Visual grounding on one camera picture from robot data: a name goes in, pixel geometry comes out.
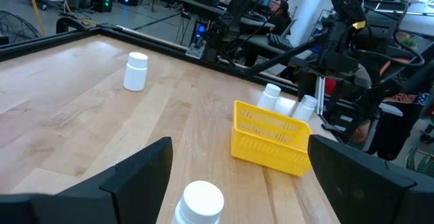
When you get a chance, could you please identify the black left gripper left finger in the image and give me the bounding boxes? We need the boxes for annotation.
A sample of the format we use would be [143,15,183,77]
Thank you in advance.
[0,136,174,224]

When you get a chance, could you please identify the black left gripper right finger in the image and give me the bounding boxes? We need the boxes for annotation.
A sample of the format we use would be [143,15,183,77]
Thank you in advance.
[307,134,434,224]

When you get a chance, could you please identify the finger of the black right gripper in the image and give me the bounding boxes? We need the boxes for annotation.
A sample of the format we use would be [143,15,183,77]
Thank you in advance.
[297,70,318,102]
[321,122,346,134]

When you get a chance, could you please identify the white pill bottle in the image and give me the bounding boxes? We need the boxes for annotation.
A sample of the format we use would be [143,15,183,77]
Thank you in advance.
[291,94,319,124]
[122,52,149,92]
[170,180,225,224]
[256,83,282,111]

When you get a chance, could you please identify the yellow slotted plastic basket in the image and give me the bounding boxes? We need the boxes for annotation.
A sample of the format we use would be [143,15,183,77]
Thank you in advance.
[230,100,313,177]

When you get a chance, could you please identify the black keyboard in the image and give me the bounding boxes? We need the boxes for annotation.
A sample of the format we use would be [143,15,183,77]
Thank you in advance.
[267,33,294,51]

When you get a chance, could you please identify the white column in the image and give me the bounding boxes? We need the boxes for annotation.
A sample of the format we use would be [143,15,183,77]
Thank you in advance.
[281,0,335,47]

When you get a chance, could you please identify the black desk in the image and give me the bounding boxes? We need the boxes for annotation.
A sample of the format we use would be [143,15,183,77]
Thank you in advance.
[179,0,275,31]

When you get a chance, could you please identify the black tower with blue light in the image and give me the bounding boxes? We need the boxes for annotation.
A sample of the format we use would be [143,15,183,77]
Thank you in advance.
[191,20,210,48]

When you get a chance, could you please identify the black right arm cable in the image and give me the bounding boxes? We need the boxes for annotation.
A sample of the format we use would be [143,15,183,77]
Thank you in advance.
[352,30,425,67]

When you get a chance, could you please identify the black aluminium table frame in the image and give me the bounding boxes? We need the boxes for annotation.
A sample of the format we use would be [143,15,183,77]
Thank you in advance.
[0,16,327,94]

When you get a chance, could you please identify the black wire floor fan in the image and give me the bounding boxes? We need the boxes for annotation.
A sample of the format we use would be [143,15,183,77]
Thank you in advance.
[0,10,43,45]

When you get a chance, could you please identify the yellow hanging cable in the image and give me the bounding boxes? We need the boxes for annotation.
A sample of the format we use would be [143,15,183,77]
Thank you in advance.
[25,0,47,37]

